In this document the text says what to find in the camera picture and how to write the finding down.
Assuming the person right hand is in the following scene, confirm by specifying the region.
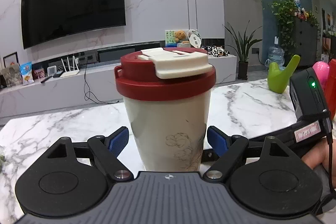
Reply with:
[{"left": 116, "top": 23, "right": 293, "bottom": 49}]
[{"left": 302, "top": 138, "right": 329, "bottom": 170}]

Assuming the potted green leafy plant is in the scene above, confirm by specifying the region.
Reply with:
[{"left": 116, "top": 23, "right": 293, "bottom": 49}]
[{"left": 224, "top": 21, "right": 262, "bottom": 80}]

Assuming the small black picture frame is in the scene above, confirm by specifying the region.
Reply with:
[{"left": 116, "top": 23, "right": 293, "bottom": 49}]
[{"left": 3, "top": 52, "right": 19, "bottom": 68}]

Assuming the blue snack bag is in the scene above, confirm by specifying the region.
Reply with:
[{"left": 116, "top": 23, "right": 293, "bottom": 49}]
[{"left": 20, "top": 62, "right": 34, "bottom": 85}]

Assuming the trailing pothos plant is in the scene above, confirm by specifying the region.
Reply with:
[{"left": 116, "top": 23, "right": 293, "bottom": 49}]
[{"left": 270, "top": 0, "right": 319, "bottom": 57}]

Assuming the white marble tv console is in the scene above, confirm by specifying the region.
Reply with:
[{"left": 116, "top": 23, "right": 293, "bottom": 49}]
[{"left": 0, "top": 40, "right": 238, "bottom": 119}]

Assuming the green bird-shaped watering can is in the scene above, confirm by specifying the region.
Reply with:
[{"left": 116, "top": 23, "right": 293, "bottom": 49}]
[{"left": 267, "top": 55, "right": 301, "bottom": 94}]

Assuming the black power cable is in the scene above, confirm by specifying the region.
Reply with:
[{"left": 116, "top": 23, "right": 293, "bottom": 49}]
[{"left": 83, "top": 63, "right": 120, "bottom": 105}]

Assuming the white round fan plaque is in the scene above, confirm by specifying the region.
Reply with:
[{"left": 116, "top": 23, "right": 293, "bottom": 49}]
[{"left": 188, "top": 30, "right": 202, "bottom": 48}]

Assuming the dark grey sideboard cabinet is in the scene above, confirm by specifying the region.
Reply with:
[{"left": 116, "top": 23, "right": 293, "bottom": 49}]
[{"left": 293, "top": 18, "right": 318, "bottom": 67}]

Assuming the brown teddy bear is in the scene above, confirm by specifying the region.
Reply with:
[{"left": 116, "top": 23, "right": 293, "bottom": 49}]
[{"left": 174, "top": 30, "right": 189, "bottom": 44}]

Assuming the cream cup with red lid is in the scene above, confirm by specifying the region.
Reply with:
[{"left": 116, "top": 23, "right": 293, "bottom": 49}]
[{"left": 114, "top": 48, "right": 217, "bottom": 172}]

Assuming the white wifi router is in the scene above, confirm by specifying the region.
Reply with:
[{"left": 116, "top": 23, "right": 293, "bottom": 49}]
[{"left": 60, "top": 56, "right": 80, "bottom": 78}]

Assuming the black wall television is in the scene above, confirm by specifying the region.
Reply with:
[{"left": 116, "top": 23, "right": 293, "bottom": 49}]
[{"left": 21, "top": 0, "right": 126, "bottom": 49}]

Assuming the green illustrated card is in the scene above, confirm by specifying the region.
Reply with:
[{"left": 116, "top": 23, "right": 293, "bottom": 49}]
[{"left": 165, "top": 30, "right": 177, "bottom": 47}]

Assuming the pink balloon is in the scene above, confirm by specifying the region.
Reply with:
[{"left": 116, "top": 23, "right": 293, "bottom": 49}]
[{"left": 313, "top": 61, "right": 330, "bottom": 84}]

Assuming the black and white cow plush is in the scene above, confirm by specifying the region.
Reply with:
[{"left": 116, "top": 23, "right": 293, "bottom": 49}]
[{"left": 201, "top": 45, "right": 230, "bottom": 57}]

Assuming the blue water jug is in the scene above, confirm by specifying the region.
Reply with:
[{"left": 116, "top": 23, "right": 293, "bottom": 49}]
[{"left": 265, "top": 44, "right": 285, "bottom": 68}]

